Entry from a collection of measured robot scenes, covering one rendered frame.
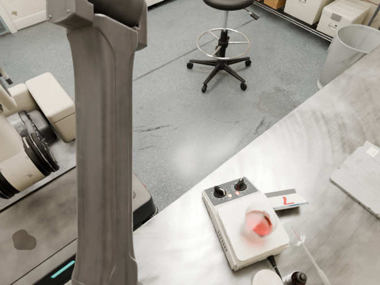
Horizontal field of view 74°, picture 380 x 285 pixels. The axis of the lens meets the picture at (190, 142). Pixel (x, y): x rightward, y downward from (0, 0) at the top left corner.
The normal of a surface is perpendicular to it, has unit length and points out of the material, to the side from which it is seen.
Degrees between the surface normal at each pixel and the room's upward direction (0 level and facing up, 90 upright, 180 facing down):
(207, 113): 0
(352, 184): 0
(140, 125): 0
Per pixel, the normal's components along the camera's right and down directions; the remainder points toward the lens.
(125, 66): 0.88, 0.04
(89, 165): -0.43, 0.06
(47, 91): -0.01, -0.58
